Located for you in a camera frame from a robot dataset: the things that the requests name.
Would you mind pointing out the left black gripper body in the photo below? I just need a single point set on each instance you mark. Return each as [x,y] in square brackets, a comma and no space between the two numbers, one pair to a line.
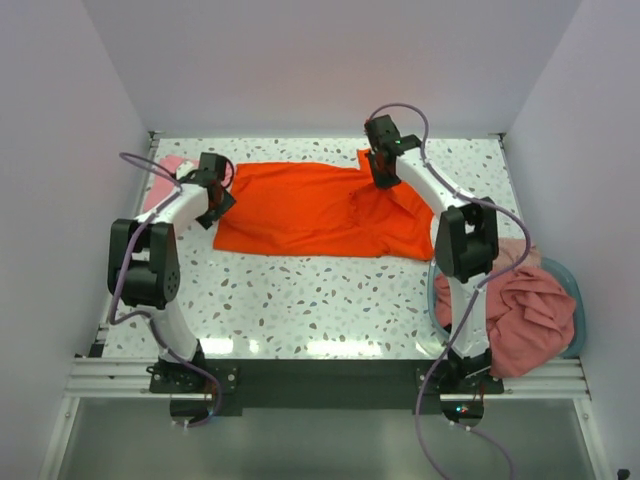
[216,208]

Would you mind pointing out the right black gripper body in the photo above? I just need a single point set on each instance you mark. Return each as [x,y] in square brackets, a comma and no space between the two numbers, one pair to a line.
[384,172]

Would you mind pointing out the orange t shirt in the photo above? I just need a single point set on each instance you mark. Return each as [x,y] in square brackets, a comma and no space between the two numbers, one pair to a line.
[318,209]

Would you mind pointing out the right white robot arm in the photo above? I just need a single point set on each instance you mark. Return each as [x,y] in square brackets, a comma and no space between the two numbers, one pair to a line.
[466,241]

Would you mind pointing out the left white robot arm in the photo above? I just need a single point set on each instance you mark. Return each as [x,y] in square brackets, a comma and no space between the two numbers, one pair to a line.
[144,273]

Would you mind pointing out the folded pink t shirt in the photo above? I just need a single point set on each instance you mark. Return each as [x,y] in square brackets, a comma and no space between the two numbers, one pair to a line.
[160,188]

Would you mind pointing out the beige pink t shirt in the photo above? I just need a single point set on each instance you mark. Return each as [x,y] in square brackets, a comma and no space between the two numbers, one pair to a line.
[511,250]

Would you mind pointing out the light blue plastic basket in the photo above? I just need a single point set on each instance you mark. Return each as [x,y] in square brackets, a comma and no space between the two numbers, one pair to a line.
[560,273]

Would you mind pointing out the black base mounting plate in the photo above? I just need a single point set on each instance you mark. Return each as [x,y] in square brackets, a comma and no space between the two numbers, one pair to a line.
[288,384]

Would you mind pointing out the dusty rose t shirt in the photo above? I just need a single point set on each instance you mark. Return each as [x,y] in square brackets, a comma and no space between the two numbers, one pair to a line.
[530,320]

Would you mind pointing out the aluminium frame rail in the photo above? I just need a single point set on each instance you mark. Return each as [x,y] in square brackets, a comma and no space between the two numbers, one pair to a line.
[127,378]

